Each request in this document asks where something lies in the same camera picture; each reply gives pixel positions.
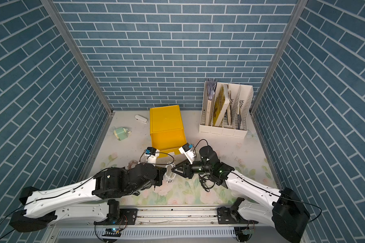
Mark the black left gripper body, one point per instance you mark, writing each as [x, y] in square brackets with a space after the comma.
[161, 171]

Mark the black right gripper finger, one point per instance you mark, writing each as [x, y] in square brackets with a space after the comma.
[179, 172]
[181, 165]

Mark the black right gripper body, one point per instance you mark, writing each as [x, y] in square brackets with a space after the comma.
[196, 168]

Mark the yellow plastic drawer cabinet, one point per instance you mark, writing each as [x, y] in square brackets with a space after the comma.
[167, 130]

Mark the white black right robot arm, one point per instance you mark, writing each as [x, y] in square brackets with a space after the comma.
[280, 209]

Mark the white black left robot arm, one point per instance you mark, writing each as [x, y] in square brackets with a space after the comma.
[95, 198]

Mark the floral table mat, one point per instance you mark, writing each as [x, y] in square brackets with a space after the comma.
[245, 155]

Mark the white stapler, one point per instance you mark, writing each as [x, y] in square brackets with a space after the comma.
[141, 119]

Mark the green manual pencil sharpener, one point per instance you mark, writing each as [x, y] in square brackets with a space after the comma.
[121, 133]

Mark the white file organizer rack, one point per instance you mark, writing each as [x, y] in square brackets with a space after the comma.
[235, 119]

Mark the yellow cover book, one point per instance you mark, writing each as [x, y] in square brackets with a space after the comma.
[221, 104]

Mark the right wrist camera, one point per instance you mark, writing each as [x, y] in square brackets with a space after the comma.
[189, 151]

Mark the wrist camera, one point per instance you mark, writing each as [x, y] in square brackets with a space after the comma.
[189, 151]
[151, 155]

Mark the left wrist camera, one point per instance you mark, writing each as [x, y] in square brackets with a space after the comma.
[151, 155]

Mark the pink wired earphones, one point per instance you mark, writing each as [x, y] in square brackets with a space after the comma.
[132, 164]

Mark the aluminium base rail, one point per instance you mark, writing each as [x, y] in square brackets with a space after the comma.
[244, 223]

